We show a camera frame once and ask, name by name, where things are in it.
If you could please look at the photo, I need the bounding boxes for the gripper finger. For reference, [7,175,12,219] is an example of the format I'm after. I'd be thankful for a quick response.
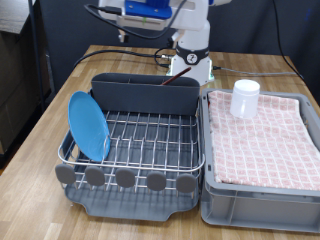
[117,29,130,44]
[167,30,180,48]

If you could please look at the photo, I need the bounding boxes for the blue plastic plate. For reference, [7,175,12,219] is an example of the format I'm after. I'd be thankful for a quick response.
[67,90,111,163]

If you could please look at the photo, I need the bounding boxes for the grey plastic crate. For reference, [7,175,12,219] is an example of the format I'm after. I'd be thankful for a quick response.
[199,87,320,234]

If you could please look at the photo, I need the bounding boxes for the thick black table cable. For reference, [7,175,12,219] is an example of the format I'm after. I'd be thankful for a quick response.
[73,46,178,70]

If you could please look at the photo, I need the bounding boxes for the thin grey table cable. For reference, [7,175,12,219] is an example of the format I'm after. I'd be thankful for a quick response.
[212,65,301,77]

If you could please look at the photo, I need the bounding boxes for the black metal post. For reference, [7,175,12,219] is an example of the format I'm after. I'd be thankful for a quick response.
[27,0,46,113]

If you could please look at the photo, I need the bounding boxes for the brown wooden spoon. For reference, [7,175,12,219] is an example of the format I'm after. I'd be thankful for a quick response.
[159,66,193,86]

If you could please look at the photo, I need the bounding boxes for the dark grey utensil holder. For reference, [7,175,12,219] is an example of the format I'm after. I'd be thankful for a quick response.
[90,72,201,117]

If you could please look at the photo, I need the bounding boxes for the brown cardboard boxes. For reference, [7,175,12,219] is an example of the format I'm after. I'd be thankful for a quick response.
[0,0,52,158]

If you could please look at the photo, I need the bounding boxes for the pink checkered dish cloth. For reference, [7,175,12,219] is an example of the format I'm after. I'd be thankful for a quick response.
[207,89,320,192]

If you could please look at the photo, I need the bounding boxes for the thin black hanging cable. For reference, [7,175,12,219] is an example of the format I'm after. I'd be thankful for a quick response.
[271,0,305,81]

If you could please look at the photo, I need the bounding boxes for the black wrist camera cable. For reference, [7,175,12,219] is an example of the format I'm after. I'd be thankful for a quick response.
[83,0,188,41]

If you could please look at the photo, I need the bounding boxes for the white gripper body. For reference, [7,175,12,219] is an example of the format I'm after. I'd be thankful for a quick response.
[97,0,210,33]

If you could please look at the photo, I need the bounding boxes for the steel wire dish rack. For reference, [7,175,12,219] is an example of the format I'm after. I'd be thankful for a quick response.
[54,88,206,195]

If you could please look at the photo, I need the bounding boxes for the grey plastic drain tray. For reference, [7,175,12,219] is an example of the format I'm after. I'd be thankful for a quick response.
[59,89,203,222]

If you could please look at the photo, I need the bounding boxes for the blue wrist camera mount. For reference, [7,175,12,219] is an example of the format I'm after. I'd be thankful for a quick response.
[124,0,174,20]

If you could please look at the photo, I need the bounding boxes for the translucent white plastic cup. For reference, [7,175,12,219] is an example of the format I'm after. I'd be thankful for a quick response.
[229,78,261,120]

